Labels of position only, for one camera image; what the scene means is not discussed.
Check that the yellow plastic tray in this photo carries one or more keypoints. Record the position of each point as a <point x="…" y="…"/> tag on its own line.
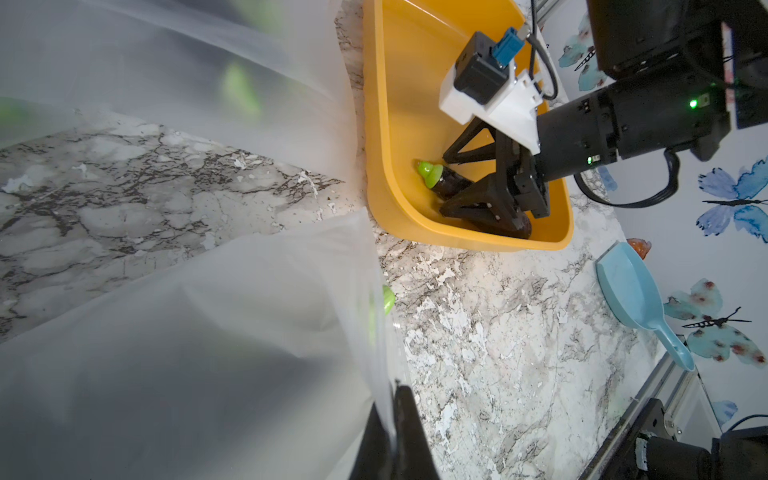
<point x="408" y="48"/>

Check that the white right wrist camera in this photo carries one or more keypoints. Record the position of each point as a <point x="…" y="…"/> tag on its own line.
<point x="483" y="85"/>

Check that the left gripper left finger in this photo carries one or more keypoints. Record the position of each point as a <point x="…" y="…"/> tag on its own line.
<point x="375" y="459"/>

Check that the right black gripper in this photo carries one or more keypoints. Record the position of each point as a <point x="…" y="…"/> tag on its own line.
<point x="600" y="132"/>

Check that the clear zip-top bag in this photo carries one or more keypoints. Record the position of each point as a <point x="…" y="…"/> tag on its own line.
<point x="267" y="77"/>
<point x="262" y="358"/>

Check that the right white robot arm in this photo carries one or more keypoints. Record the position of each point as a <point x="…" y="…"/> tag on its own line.
<point x="671" y="65"/>

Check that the light blue plastic scoop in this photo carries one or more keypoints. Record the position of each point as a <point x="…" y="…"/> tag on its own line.
<point x="633" y="297"/>

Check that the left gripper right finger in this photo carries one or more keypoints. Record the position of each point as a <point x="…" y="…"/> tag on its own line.
<point x="413" y="459"/>

